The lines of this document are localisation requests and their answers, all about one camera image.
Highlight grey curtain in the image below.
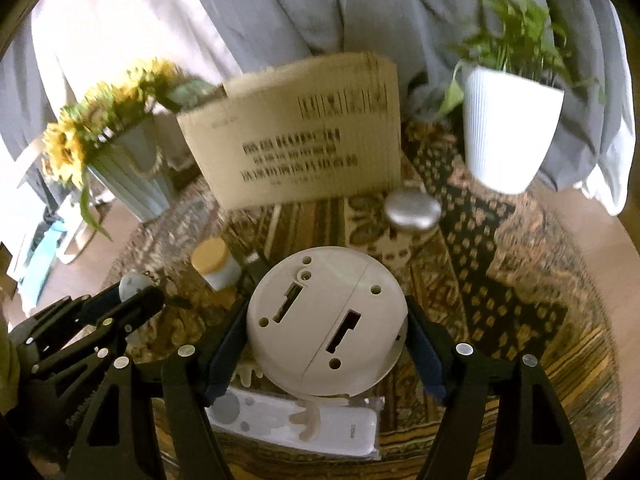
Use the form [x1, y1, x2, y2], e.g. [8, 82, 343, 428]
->
[1, 0, 636, 214]

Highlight brown cardboard box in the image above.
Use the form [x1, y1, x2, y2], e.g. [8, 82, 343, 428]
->
[178, 52, 401, 210]

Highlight white pot green plant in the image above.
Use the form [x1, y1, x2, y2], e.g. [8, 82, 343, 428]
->
[438, 0, 606, 195]

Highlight white sheer curtain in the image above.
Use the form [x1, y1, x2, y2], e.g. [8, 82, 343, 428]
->
[30, 0, 241, 110]

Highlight patterned oriental rug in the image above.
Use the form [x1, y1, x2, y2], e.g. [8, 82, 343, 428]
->
[107, 122, 622, 479]

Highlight silver oval pebble object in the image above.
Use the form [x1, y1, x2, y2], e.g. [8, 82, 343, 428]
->
[383, 188, 442, 234]

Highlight sunflower bouquet in grey vase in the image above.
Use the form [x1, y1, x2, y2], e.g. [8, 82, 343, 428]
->
[42, 58, 218, 237]

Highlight small black bottle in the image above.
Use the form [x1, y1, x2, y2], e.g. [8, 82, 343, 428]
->
[238, 252, 271, 296]

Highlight small jar with tan lid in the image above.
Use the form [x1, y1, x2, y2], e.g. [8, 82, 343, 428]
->
[191, 237, 242, 292]

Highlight blue cloth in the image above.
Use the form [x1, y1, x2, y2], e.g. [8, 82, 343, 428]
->
[18, 220, 66, 316]

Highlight white remote control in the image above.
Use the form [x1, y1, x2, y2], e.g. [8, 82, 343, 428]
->
[205, 387, 385, 460]

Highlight round white plastic device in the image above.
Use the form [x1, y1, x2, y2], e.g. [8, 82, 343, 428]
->
[246, 246, 408, 398]

